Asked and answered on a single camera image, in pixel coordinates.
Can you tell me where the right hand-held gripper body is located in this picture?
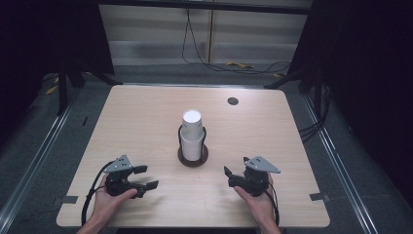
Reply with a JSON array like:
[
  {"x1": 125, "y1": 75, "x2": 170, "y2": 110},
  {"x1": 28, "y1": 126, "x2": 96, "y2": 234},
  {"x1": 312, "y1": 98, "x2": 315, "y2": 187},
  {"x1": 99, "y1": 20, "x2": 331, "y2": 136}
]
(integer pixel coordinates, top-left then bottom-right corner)
[{"x1": 243, "y1": 156, "x2": 282, "y2": 198}]

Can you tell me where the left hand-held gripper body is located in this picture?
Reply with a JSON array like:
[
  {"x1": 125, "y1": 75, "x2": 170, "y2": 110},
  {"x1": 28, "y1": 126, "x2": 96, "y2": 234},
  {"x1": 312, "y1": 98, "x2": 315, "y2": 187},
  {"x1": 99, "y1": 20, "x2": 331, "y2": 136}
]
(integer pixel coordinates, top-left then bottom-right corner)
[{"x1": 103, "y1": 154, "x2": 147, "y2": 199}]

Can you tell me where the black wire cup holder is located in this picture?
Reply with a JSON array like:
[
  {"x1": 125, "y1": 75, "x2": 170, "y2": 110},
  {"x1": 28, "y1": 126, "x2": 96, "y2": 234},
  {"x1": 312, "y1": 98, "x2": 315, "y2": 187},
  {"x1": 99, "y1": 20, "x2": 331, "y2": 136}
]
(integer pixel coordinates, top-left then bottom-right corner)
[{"x1": 176, "y1": 124, "x2": 209, "y2": 169}]

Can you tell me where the stack of white paper cups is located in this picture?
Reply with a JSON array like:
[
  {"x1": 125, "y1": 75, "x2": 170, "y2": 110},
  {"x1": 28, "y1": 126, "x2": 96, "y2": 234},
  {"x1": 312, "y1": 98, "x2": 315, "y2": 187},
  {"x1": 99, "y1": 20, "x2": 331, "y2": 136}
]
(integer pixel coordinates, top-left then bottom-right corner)
[{"x1": 179, "y1": 109, "x2": 205, "y2": 162}]

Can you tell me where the person's right hand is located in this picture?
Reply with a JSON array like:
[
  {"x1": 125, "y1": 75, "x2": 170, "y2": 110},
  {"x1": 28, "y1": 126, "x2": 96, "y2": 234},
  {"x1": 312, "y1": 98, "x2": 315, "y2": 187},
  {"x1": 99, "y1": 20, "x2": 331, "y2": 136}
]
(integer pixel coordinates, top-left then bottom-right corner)
[{"x1": 234, "y1": 173, "x2": 278, "y2": 226}]

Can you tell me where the person's left hand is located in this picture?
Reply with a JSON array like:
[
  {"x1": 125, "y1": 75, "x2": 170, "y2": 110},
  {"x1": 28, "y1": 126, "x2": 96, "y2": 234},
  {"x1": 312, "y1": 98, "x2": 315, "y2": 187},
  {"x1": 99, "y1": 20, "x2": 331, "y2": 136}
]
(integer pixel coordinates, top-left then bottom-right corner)
[{"x1": 92, "y1": 175, "x2": 138, "y2": 226}]

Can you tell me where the grey tape piece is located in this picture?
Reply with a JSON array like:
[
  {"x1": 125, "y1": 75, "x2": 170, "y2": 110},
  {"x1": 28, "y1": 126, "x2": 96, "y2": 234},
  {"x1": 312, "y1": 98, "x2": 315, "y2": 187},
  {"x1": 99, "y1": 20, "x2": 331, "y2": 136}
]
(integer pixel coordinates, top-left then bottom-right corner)
[
  {"x1": 309, "y1": 192, "x2": 331, "y2": 203},
  {"x1": 53, "y1": 195, "x2": 80, "y2": 207}
]

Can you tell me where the black metal stand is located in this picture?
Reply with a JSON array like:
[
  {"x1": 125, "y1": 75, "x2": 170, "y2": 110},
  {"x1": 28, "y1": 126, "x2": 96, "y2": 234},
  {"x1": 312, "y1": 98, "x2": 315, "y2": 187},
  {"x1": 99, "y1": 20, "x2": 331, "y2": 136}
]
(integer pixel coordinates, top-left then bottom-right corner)
[
  {"x1": 56, "y1": 61, "x2": 115, "y2": 117},
  {"x1": 263, "y1": 63, "x2": 326, "y2": 113}
]

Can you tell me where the dark curtain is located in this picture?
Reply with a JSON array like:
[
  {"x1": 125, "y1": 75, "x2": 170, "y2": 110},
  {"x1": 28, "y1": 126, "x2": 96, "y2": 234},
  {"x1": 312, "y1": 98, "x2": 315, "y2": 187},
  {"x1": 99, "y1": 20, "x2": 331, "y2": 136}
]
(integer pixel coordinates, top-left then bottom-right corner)
[
  {"x1": 287, "y1": 0, "x2": 413, "y2": 209},
  {"x1": 0, "y1": 0, "x2": 115, "y2": 144}
]

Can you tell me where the dark overhead bar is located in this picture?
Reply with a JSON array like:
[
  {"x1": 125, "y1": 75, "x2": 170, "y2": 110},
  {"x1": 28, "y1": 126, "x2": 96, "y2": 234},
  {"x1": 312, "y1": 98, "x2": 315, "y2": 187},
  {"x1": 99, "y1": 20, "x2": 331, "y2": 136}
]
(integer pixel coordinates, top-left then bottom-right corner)
[{"x1": 97, "y1": 0, "x2": 314, "y2": 16}]

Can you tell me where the right hand-held gripper black cable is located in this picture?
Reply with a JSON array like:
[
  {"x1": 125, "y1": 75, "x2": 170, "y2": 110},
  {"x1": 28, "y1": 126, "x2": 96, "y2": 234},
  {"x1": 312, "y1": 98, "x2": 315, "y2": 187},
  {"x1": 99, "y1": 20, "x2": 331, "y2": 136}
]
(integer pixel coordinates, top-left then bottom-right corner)
[{"x1": 263, "y1": 173, "x2": 281, "y2": 227}]

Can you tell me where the hand-held gripper black cable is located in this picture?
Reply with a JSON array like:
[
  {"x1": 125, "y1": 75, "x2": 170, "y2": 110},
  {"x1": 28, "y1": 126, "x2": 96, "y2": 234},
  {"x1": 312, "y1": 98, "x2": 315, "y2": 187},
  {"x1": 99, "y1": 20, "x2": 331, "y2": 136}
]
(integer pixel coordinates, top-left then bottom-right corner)
[
  {"x1": 263, "y1": 173, "x2": 281, "y2": 227},
  {"x1": 81, "y1": 160, "x2": 115, "y2": 227}
]

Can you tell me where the left hand-held gripper black cable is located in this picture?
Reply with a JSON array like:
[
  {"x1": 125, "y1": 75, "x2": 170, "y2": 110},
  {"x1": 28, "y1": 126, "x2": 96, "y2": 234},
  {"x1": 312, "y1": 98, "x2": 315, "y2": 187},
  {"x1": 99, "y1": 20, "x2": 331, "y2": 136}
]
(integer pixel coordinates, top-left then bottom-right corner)
[{"x1": 81, "y1": 160, "x2": 115, "y2": 227}]

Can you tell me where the black floor cable bundle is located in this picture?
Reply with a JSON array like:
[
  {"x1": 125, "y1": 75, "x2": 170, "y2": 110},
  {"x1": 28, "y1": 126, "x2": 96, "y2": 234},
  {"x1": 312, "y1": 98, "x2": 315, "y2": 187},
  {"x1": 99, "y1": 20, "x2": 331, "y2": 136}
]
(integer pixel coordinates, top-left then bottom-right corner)
[{"x1": 297, "y1": 83, "x2": 333, "y2": 143}]

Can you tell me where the metal floor rail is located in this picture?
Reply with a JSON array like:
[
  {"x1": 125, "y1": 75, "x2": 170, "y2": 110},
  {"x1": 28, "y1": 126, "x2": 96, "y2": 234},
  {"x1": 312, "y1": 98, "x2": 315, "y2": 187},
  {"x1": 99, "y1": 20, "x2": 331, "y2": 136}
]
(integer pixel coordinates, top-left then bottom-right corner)
[
  {"x1": 301, "y1": 93, "x2": 380, "y2": 234},
  {"x1": 0, "y1": 97, "x2": 79, "y2": 226}
]

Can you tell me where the black hanging wall cable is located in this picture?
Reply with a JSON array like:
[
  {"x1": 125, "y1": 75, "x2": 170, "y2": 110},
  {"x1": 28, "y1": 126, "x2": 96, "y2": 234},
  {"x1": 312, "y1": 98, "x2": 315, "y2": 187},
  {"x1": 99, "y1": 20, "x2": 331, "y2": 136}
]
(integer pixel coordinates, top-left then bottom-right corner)
[{"x1": 181, "y1": 8, "x2": 292, "y2": 75}]

